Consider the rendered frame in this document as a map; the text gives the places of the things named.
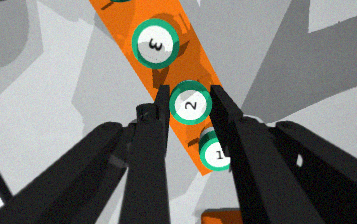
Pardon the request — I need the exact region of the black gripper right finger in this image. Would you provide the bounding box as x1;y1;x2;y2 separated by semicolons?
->
209;85;357;224

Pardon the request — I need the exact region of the orange handheld multimeter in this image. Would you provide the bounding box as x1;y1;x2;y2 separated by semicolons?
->
201;210;243;224

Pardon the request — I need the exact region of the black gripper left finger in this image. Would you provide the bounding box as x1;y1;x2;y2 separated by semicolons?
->
0;85;171;224

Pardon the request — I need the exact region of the green screw cap with white top numbered 1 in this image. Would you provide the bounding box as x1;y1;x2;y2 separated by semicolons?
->
198;130;230;171

